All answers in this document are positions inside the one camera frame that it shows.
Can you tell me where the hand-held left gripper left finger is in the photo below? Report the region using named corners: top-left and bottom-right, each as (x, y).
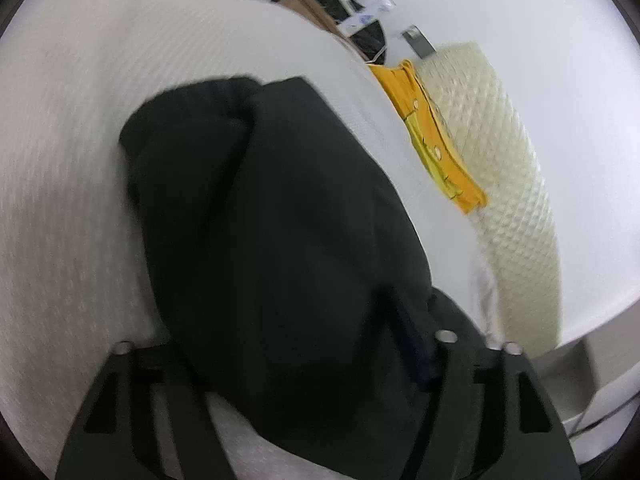
top-left (55, 341), bottom-right (237, 480)

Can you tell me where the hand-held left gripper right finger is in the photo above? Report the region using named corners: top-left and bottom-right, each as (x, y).
top-left (386, 289), bottom-right (582, 480)

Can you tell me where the black garment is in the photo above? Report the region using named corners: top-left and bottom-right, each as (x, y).
top-left (119, 76), bottom-right (493, 480)

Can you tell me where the cream quilted mattress pad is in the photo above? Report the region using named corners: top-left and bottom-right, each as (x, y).
top-left (414, 42), bottom-right (565, 358)

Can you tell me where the white textured bed sheet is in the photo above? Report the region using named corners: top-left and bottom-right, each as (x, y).
top-left (0, 0), bottom-right (503, 480)

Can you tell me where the yellow garment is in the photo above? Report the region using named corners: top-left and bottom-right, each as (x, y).
top-left (369, 59), bottom-right (487, 215)

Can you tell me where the black bag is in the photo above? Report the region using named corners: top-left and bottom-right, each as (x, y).
top-left (311, 0), bottom-right (387, 65)

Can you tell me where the white printed plastic packet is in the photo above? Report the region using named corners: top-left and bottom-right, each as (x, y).
top-left (338, 0), bottom-right (395, 36)

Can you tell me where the brown cardboard box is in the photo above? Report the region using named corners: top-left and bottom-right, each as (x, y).
top-left (272, 0), bottom-right (351, 41)

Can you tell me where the light grey bed frame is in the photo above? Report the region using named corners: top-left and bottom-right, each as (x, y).
top-left (535, 337), bottom-right (623, 428)

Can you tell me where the grey metal bracket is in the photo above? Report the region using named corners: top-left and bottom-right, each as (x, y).
top-left (401, 25), bottom-right (437, 59)

